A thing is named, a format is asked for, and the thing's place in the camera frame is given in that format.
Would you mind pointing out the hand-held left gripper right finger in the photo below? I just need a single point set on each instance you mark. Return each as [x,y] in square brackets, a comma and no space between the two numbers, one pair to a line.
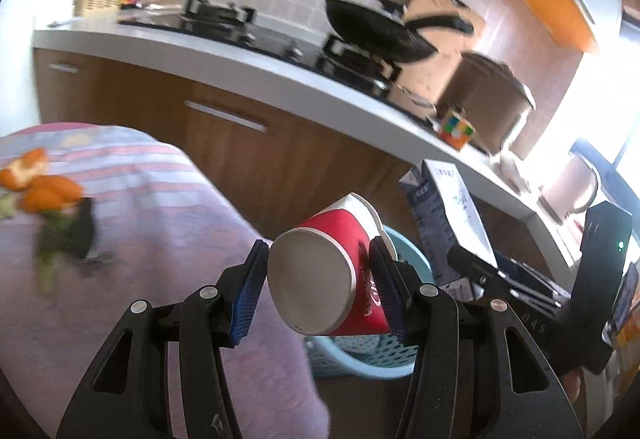
[387,291]

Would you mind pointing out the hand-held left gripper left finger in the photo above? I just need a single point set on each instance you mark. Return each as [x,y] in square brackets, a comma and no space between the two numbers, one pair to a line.
[250,291]

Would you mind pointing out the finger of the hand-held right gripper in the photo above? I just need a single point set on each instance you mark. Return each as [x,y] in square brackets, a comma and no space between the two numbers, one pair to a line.
[470,266]
[535,286]

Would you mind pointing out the blue white milk carton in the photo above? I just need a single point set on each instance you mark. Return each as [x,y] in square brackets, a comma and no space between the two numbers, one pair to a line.
[440,209]

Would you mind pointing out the red paper cup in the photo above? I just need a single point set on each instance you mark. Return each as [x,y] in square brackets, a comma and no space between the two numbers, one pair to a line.
[345,239]

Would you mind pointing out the light blue plastic basket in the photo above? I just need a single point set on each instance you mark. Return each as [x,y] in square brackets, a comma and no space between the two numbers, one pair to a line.
[350,359]

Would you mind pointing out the person's right hand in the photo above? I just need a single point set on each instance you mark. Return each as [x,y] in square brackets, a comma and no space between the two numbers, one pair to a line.
[572,384]

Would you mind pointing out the pink kettle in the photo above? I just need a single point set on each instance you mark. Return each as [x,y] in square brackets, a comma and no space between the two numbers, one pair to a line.
[570,186]

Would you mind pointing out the crumpled white cloth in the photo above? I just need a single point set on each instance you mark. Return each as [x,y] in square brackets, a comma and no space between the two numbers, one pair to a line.
[512,171]

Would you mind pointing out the colourful puzzle cube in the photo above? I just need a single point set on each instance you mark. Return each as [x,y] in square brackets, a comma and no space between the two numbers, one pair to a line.
[456,129]

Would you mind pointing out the wooden base cabinet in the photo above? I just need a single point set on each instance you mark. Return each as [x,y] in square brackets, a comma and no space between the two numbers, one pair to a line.
[200,154]

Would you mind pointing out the brown rice cooker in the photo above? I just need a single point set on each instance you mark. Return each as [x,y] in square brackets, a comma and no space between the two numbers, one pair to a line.
[480,99]

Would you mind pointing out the small black wrapper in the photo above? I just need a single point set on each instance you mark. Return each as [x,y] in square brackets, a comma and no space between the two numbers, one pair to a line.
[82,231]

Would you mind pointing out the green vegetable scrap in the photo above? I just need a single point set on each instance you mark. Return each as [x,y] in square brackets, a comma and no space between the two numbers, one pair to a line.
[50,249]

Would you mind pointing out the orange peel piece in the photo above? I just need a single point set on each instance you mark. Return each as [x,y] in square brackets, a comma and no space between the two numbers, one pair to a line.
[50,194]
[25,169]

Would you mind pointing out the white kitchen countertop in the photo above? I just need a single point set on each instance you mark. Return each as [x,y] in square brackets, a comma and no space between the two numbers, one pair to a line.
[250,64]

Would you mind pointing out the black frying pan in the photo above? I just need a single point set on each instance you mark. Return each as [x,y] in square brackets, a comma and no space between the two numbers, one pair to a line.
[380,36]

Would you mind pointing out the black gas stove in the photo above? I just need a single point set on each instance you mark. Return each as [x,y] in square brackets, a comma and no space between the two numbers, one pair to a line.
[235,31]

